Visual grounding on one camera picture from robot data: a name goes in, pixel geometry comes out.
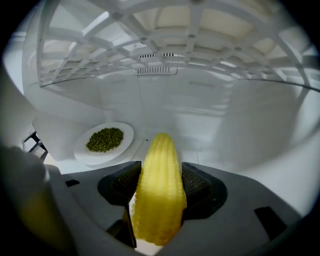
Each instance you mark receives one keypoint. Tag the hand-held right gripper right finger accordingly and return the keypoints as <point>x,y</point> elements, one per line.
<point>225,212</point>

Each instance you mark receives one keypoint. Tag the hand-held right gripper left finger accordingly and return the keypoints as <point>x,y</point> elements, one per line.
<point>100,200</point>

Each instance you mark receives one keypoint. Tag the yellow corn cob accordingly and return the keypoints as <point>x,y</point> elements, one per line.
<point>160,187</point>

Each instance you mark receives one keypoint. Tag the white plate under green beans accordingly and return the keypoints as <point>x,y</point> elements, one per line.
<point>82,153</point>

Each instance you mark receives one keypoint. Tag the pile of green beans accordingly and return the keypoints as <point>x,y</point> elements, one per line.
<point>105,140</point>

